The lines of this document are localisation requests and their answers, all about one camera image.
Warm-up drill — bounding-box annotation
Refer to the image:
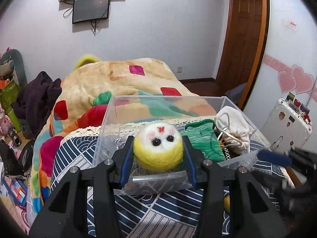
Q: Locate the pink heart wall decoration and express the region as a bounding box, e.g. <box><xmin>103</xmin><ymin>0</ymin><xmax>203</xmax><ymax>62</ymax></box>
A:
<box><xmin>263</xmin><ymin>54</ymin><xmax>315</xmax><ymax>95</ymax></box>

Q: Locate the small wall monitor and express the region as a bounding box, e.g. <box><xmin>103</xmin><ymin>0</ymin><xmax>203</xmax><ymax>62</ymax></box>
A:
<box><xmin>72</xmin><ymin>0</ymin><xmax>111</xmax><ymax>24</ymax></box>

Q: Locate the green cardboard box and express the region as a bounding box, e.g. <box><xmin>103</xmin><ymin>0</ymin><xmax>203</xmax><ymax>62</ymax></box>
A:
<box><xmin>1</xmin><ymin>80</ymin><xmax>21</xmax><ymax>132</ymax></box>

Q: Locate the yellow plush item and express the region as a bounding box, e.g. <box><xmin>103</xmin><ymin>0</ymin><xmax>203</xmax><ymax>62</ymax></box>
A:
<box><xmin>74</xmin><ymin>54</ymin><xmax>100</xmax><ymax>70</ymax></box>

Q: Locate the black chain-pattern scrunchie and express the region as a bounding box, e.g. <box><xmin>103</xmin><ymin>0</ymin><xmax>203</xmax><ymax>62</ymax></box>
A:
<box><xmin>216</xmin><ymin>128</ymin><xmax>232</xmax><ymax>160</ymax></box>

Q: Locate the clear plastic storage box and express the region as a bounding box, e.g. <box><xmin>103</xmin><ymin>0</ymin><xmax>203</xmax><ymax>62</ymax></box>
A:
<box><xmin>91</xmin><ymin>95</ymin><xmax>271</xmax><ymax>196</ymax></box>

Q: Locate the green knitted cloth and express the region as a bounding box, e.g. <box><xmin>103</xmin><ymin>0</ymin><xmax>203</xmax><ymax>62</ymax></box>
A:
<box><xmin>180</xmin><ymin>119</ymin><xmax>226</xmax><ymax>162</ymax></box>

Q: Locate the pink bunny toy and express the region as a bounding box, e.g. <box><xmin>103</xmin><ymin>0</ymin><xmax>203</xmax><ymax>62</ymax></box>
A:
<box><xmin>0</xmin><ymin>105</ymin><xmax>12</xmax><ymax>141</ymax></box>

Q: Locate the white drawstring pouch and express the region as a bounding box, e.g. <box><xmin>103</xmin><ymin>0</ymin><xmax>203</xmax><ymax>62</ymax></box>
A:
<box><xmin>214</xmin><ymin>106</ymin><xmax>256</xmax><ymax>154</ymax></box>

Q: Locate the grey plush toy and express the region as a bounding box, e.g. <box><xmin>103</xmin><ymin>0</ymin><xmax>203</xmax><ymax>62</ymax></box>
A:
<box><xmin>1</xmin><ymin>49</ymin><xmax>27</xmax><ymax>88</ymax></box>

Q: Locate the wooden door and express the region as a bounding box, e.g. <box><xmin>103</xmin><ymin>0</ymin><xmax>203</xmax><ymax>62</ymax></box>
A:
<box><xmin>216</xmin><ymin>0</ymin><xmax>269</xmax><ymax>109</ymax></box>

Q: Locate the plush patchwork blanket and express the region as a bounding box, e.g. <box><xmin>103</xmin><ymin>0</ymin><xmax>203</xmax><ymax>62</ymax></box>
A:
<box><xmin>31</xmin><ymin>57</ymin><xmax>216</xmax><ymax>213</ymax></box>

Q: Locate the yellow white felt ball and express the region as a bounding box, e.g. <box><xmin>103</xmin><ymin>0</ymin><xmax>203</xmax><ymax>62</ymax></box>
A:
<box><xmin>133</xmin><ymin>122</ymin><xmax>184</xmax><ymax>171</ymax></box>

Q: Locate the dark purple clothing pile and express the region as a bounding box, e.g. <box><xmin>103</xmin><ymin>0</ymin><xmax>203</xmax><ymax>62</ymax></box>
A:
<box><xmin>12</xmin><ymin>71</ymin><xmax>62</xmax><ymax>139</ymax></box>

